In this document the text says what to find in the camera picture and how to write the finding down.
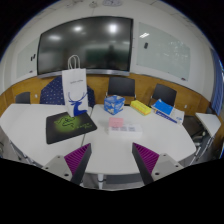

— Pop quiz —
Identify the white paper bag blue deer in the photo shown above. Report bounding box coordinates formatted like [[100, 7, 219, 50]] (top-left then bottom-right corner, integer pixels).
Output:
[[61, 54, 90, 118]]

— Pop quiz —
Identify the black chair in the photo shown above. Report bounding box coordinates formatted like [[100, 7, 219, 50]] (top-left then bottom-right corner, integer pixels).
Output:
[[14, 91, 32, 105], [148, 83, 178, 108], [105, 76, 137, 101]]

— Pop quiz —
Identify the white blue paper pack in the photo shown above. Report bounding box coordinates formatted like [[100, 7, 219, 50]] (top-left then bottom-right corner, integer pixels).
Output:
[[151, 104, 185, 125]]

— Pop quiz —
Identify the black mouse pad green print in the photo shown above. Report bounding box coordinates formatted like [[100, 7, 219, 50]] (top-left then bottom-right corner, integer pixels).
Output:
[[45, 112, 98, 145]]

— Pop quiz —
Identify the small white side table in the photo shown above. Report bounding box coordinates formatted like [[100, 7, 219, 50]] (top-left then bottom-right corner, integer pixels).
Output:
[[189, 112, 222, 163]]

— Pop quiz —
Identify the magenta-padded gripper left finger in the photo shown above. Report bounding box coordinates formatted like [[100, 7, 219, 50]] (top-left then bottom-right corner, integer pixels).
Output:
[[41, 143, 93, 186]]

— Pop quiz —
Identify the pink charger block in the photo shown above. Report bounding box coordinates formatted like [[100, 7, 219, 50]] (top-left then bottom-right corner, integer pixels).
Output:
[[108, 116, 125, 128]]

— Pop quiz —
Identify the yellow box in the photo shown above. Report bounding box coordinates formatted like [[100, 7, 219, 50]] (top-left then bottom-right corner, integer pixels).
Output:
[[129, 99, 153, 116]]

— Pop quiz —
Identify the large black wall screen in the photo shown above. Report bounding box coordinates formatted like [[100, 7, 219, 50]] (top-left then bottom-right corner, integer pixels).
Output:
[[36, 15, 134, 78]]

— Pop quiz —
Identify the blue white cardboard box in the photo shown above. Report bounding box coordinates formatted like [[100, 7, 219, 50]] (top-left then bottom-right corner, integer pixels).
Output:
[[103, 94, 126, 116]]

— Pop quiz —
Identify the navy dotted box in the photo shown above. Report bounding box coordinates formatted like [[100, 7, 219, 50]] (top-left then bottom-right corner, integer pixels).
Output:
[[39, 75, 97, 108]]

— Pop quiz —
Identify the wide glass whiteboard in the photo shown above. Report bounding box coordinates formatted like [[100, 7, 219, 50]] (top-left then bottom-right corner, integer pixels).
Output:
[[135, 21, 192, 82]]

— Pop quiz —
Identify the blue curtain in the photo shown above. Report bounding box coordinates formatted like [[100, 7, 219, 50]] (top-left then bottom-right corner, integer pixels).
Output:
[[210, 48, 224, 116]]

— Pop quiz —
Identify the white power strip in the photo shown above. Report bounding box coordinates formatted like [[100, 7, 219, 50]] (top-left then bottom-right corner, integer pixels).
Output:
[[107, 123, 144, 139]]

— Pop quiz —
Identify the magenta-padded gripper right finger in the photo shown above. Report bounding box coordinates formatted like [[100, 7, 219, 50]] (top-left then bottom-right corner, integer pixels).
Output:
[[131, 142, 185, 186]]

